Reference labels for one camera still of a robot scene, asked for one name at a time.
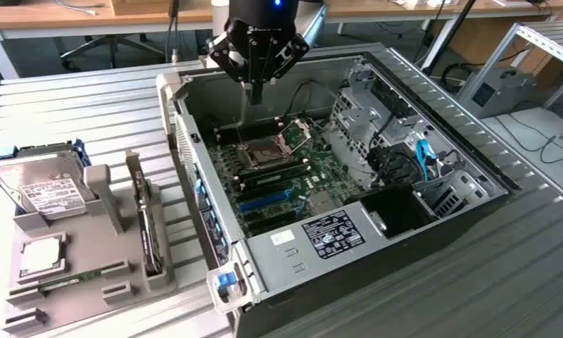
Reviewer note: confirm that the grey control box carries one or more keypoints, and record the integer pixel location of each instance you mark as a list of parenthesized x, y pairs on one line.
[(496, 95)]

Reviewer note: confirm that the open black PC case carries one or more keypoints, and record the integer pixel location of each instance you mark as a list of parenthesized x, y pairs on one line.
[(333, 310)]

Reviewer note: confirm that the silver disk bay bracket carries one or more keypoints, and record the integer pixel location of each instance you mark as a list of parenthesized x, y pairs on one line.
[(450, 200)]

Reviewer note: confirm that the wooden box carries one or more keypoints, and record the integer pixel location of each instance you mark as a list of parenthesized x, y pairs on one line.
[(135, 7)]

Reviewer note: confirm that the metal socket cover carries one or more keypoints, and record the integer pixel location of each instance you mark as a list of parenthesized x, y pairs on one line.
[(293, 135)]

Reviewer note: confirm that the blue expansion slot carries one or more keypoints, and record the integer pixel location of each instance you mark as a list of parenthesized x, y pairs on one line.
[(262, 203)]

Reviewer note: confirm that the grey power supply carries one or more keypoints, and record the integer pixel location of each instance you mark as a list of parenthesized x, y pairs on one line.
[(281, 260)]

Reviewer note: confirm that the blue case latch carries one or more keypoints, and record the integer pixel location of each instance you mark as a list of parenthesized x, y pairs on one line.
[(225, 281)]

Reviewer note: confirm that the black pole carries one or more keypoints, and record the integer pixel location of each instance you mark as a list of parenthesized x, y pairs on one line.
[(466, 10)]

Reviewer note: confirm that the grey parts rack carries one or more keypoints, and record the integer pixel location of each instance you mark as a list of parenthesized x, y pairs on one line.
[(98, 253)]

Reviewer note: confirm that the office chair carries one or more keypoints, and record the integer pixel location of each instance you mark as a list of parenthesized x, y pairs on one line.
[(112, 45)]

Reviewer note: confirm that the aluminium frame rack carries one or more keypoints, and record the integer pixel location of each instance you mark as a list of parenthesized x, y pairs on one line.
[(554, 42)]

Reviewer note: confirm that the CPU socket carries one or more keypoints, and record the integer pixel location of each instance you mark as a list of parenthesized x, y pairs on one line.
[(262, 155)]

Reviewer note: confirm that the graphics card with black fan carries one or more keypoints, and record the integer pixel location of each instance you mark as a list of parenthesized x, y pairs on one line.
[(149, 239)]

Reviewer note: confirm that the silver perforated disk bay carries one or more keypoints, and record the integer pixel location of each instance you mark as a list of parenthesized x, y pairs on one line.
[(351, 105)]

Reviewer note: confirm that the blue disk caddy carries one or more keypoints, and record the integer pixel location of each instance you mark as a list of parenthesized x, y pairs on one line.
[(1, 153)]

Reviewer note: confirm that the green RAM stick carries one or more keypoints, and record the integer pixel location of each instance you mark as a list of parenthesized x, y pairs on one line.
[(70, 281)]

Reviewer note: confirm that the green motherboard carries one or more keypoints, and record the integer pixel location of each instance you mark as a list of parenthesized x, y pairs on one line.
[(327, 165)]

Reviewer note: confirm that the silver chipset heatsink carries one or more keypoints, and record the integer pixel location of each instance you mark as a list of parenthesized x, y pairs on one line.
[(323, 204)]

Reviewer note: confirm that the thin metal locking lever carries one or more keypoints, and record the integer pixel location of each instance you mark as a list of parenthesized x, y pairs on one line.
[(238, 135)]

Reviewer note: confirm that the wooden desk with panel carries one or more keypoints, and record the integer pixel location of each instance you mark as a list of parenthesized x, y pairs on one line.
[(506, 11)]

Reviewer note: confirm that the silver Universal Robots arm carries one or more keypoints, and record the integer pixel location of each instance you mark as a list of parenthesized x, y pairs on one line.
[(315, 24)]

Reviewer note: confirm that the silver CPU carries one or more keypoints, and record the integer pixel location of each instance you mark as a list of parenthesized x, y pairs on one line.
[(40, 257)]

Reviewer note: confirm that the RAM stick with white label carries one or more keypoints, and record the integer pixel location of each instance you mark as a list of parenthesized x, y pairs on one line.
[(271, 177)]

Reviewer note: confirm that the silver hard disk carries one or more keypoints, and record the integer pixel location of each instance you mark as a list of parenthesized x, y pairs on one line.
[(41, 183)]

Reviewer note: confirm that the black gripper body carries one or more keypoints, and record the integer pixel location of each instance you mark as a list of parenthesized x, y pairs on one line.
[(262, 21)]

